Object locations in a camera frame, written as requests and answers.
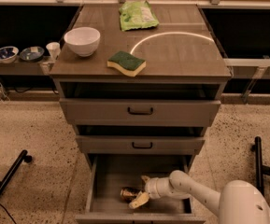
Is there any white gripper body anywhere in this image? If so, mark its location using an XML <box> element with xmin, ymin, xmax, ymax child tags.
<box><xmin>145</xmin><ymin>177</ymin><xmax>173</xmax><ymax>199</ymax></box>

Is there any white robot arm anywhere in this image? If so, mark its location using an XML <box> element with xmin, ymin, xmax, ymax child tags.
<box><xmin>129</xmin><ymin>170</ymin><xmax>270</xmax><ymax>224</ymax></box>

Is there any grey open bottom drawer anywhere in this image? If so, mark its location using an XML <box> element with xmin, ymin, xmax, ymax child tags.
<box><xmin>76</xmin><ymin>154</ymin><xmax>205</xmax><ymax>224</ymax></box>

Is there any grey middle drawer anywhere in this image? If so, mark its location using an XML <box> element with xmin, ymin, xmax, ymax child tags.
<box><xmin>76</xmin><ymin>135</ymin><xmax>205</xmax><ymax>155</ymax></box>

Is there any grey top drawer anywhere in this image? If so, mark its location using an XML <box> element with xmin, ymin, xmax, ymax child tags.
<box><xmin>60</xmin><ymin>98</ymin><xmax>220</xmax><ymax>127</ymax></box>

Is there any black right stand leg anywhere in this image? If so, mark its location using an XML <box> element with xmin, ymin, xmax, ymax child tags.
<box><xmin>251</xmin><ymin>136</ymin><xmax>270</xmax><ymax>194</ymax></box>

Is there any black stand leg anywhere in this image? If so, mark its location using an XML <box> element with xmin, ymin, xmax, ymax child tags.
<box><xmin>0</xmin><ymin>150</ymin><xmax>33</xmax><ymax>196</ymax></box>
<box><xmin>251</xmin><ymin>136</ymin><xmax>270</xmax><ymax>194</ymax></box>

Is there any green yellow sponge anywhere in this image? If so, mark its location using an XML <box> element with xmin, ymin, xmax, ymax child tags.
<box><xmin>107</xmin><ymin>51</ymin><xmax>147</xmax><ymax>77</ymax></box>

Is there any white bowl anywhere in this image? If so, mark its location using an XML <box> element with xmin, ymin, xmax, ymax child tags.
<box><xmin>64</xmin><ymin>27</ymin><xmax>101</xmax><ymax>57</ymax></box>

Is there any black left stand leg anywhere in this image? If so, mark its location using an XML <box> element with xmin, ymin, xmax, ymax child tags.
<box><xmin>0</xmin><ymin>150</ymin><xmax>33</xmax><ymax>196</ymax></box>

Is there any white paper cup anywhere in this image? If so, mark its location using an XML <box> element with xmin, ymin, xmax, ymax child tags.
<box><xmin>46</xmin><ymin>42</ymin><xmax>61</xmax><ymax>60</ymax></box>

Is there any green chip bag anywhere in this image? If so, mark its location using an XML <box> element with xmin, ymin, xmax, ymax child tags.
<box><xmin>119</xmin><ymin>1</ymin><xmax>159</xmax><ymax>32</ymax></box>

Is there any dark grey bowl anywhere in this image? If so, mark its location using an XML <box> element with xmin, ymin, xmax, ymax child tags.
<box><xmin>20</xmin><ymin>46</ymin><xmax>45</xmax><ymax>62</ymax></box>

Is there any grey side shelf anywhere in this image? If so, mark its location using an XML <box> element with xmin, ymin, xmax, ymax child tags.
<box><xmin>0</xmin><ymin>56</ymin><xmax>54</xmax><ymax>76</ymax></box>

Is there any blue patterned bowl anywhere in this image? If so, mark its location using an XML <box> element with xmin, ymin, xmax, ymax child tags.
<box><xmin>0</xmin><ymin>46</ymin><xmax>19</xmax><ymax>63</ymax></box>

